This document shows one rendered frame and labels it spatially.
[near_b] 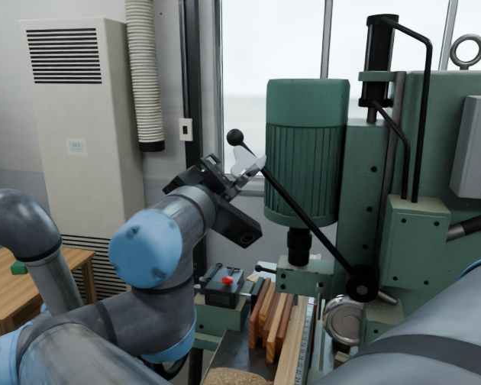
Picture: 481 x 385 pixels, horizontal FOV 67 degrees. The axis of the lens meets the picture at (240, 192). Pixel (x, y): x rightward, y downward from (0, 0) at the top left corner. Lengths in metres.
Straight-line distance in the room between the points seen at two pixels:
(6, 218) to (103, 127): 1.44
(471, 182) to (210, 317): 0.65
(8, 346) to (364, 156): 0.63
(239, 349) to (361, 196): 0.45
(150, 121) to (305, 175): 1.56
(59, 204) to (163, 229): 2.15
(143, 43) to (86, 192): 0.93
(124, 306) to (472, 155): 0.55
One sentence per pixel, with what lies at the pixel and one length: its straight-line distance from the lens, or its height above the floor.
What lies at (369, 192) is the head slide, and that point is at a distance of 0.78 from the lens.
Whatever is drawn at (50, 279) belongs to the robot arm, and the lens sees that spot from 0.91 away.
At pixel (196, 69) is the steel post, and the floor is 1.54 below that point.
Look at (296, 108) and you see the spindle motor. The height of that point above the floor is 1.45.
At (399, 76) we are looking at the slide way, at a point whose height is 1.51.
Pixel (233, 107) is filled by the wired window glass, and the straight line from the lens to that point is 2.29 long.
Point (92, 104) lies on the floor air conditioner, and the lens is 2.23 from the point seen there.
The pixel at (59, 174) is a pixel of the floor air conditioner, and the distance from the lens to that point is 2.46.
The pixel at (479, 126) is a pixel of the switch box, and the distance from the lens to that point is 0.67.
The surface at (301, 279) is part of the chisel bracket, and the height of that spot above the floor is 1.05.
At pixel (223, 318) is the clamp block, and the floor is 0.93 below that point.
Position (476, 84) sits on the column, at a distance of 0.73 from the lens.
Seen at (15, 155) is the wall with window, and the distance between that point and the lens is 3.05.
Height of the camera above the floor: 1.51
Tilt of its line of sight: 18 degrees down
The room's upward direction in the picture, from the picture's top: straight up
